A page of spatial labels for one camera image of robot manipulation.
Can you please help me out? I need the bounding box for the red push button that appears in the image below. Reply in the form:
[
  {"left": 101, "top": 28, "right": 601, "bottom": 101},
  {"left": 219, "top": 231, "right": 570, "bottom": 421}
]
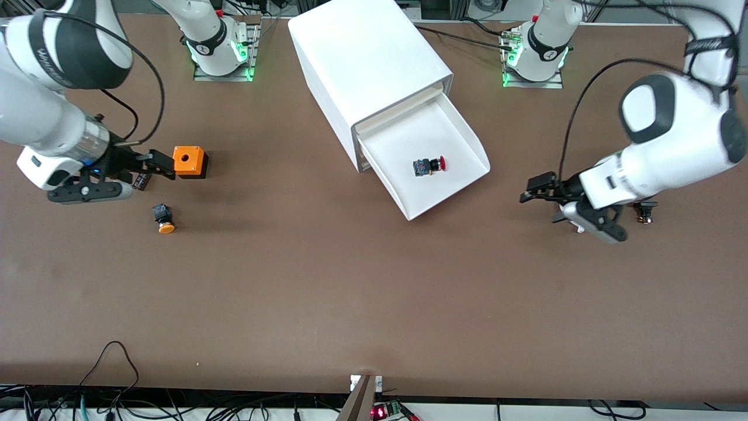
[{"left": 413, "top": 156, "right": 447, "bottom": 178}]

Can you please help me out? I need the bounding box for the yellow push button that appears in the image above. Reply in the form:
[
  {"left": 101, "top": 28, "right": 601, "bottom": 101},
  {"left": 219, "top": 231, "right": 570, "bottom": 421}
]
[{"left": 153, "top": 203, "right": 176, "bottom": 234}]

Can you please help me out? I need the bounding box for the white drawer cabinet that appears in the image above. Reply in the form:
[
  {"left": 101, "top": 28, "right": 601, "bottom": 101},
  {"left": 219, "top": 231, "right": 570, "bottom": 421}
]
[{"left": 288, "top": 0, "right": 454, "bottom": 173}]

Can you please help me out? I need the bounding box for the orange box with hole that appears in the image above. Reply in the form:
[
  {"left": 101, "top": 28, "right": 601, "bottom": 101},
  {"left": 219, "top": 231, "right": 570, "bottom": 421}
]
[{"left": 172, "top": 146, "right": 209, "bottom": 180}]

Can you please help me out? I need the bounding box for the circuit board with red light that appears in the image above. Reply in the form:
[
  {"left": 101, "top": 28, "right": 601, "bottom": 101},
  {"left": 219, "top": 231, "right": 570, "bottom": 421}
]
[{"left": 370, "top": 400, "right": 420, "bottom": 421}]

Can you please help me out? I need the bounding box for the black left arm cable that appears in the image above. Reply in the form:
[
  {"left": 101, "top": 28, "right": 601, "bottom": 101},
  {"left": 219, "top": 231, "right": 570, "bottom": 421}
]
[{"left": 558, "top": 0, "right": 738, "bottom": 183}]

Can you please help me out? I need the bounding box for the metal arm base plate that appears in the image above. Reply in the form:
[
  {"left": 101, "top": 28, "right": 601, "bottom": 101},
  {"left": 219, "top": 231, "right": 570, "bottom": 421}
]
[
  {"left": 501, "top": 28, "right": 565, "bottom": 89},
  {"left": 193, "top": 22, "right": 259, "bottom": 82}
]

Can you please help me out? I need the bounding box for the black cable behind cabinet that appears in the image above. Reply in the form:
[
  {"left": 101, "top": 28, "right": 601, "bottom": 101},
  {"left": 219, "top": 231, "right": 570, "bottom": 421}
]
[{"left": 414, "top": 25, "right": 518, "bottom": 52}]

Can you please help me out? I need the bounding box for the thin black looped cable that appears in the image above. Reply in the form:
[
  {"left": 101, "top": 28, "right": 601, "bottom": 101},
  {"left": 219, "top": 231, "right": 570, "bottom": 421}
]
[{"left": 78, "top": 340, "right": 140, "bottom": 404}]

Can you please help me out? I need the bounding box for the black cable at table edge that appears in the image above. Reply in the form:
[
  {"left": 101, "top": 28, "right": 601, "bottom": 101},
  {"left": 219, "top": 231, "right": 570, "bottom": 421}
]
[{"left": 587, "top": 399, "right": 648, "bottom": 420}]

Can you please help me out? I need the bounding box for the camera mounting post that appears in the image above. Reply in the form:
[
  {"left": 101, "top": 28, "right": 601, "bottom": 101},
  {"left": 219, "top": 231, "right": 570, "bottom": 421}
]
[{"left": 336, "top": 374, "right": 383, "bottom": 421}]

